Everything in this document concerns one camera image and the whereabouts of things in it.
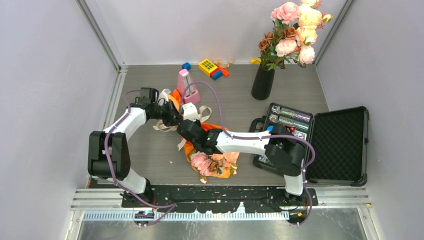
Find cream printed ribbon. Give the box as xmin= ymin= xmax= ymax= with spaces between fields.
xmin=153 ymin=103 xmax=212 ymax=132

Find orange flower bouquet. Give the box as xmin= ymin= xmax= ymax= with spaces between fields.
xmin=168 ymin=89 xmax=240 ymax=184

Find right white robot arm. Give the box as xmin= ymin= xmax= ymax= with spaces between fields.
xmin=176 ymin=103 xmax=315 ymax=205

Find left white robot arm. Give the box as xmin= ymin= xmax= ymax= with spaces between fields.
xmin=87 ymin=87 xmax=183 ymax=207

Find black vase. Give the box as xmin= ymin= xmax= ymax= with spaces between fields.
xmin=251 ymin=65 xmax=275 ymax=101

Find pink flowers in vase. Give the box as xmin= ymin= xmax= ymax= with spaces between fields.
xmin=258 ymin=0 xmax=333 ymax=71

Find pink metronome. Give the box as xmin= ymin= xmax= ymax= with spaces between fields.
xmin=176 ymin=68 xmax=201 ymax=104

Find blue toy block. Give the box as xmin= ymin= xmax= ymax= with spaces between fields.
xmin=181 ymin=62 xmax=191 ymax=71

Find yellow toy block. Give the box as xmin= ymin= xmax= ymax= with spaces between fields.
xmin=198 ymin=58 xmax=218 ymax=76

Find red blue toy blocks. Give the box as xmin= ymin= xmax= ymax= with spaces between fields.
xmin=209 ymin=67 xmax=230 ymax=81

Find wooden toy pieces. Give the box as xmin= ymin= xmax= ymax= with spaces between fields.
xmin=213 ymin=59 xmax=234 ymax=69

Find small yellow toy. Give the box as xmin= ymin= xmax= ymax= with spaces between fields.
xmin=250 ymin=58 xmax=262 ymax=65

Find black poker chip case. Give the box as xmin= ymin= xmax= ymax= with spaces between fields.
xmin=249 ymin=102 xmax=370 ymax=187

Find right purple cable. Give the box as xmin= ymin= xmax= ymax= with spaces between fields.
xmin=178 ymin=81 xmax=317 ymax=228

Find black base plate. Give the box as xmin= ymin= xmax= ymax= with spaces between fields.
xmin=140 ymin=185 xmax=319 ymax=214

